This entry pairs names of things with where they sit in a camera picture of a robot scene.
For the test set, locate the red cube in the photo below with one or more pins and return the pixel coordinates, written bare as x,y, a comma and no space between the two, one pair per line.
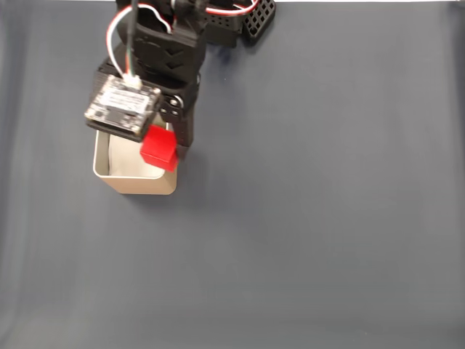
158,147

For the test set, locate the beige square metal box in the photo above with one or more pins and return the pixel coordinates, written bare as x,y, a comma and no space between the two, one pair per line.
145,185

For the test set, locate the blue grey table mat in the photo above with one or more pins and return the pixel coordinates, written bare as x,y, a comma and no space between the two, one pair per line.
327,254

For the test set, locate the bare camera circuit board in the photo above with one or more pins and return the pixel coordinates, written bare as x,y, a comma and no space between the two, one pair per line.
121,103

